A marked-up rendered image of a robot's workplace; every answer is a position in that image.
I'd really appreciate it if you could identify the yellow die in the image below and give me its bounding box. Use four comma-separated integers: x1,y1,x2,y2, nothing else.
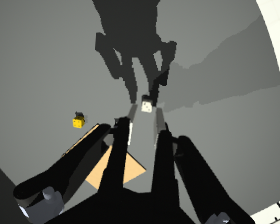
73,116,84,128

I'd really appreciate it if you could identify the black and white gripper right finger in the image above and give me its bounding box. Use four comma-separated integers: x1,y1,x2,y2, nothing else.
151,108,256,224

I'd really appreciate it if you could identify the tan square mat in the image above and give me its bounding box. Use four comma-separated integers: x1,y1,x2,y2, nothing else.
72,124,146,189

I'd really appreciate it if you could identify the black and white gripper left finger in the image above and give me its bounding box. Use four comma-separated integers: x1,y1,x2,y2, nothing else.
13,104,138,224

